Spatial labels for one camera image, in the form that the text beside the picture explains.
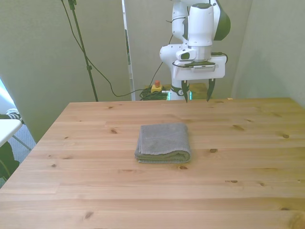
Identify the dark bulky object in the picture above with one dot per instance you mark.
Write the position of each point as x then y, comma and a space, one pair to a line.
7, 159

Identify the yellow emergency stop box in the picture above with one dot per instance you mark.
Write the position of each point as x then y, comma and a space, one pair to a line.
156, 87

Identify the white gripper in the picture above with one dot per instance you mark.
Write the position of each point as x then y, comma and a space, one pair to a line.
214, 70

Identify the black camera stand pole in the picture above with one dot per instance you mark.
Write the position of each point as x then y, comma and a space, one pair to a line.
82, 45

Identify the grey wrist camera bar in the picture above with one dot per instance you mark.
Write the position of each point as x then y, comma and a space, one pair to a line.
204, 68

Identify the white folding table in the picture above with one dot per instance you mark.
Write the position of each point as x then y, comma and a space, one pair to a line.
7, 130

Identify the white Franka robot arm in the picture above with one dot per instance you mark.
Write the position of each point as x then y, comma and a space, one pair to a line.
199, 26

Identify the black white striped cloth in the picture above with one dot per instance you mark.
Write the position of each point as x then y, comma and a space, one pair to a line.
12, 115

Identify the grey terry towel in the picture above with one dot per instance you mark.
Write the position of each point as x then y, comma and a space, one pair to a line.
164, 140

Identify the white vertical panel edge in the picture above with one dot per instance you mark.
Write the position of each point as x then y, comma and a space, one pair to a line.
130, 71

